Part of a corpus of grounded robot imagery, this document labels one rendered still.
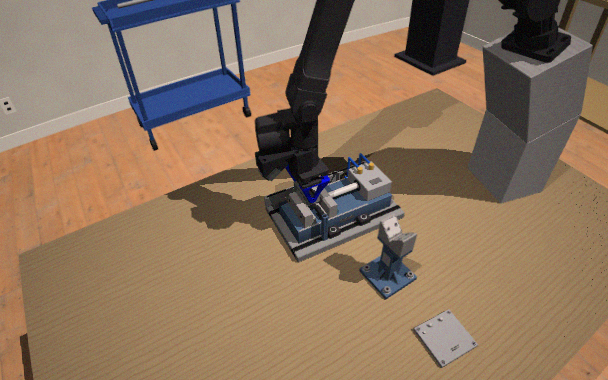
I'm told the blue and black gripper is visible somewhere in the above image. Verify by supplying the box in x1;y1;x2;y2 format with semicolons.
286;143;330;203

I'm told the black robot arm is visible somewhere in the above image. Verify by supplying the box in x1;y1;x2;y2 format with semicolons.
255;0;571;181

